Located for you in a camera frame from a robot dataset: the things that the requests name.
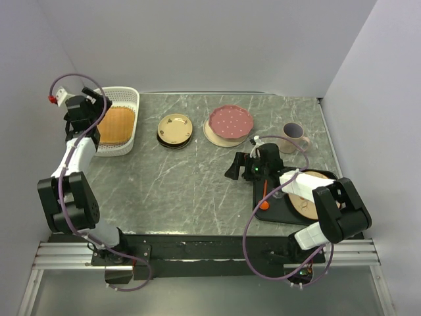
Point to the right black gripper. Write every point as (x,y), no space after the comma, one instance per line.
(243,159)

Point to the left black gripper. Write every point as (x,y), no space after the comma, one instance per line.
(98,105)

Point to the orange woven square plate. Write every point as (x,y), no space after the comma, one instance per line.
(117,126)

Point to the pink polka dot plate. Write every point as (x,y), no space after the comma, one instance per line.
(231,122)

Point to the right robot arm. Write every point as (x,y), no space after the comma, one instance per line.
(341,212)

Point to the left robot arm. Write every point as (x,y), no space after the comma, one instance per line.
(68,201)

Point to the white perforated plastic bin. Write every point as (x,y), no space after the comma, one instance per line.
(121,96)

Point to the cream plate with blue leaves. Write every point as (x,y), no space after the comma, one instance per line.
(218,140)

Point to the orange plastic spoon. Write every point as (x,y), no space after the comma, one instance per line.
(264,205)

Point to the clear plastic cup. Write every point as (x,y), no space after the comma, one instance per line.
(278,195)

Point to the black plastic tray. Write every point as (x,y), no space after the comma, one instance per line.
(281,210)

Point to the pink mug purple inside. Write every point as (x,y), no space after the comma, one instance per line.
(293,132)

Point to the yellow round plate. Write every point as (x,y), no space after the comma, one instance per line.
(175,129)

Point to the tan oval plate on tray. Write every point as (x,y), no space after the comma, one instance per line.
(301,196)

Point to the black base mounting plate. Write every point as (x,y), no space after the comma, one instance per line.
(166,256)

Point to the aluminium rail frame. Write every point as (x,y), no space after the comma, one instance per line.
(76,256)

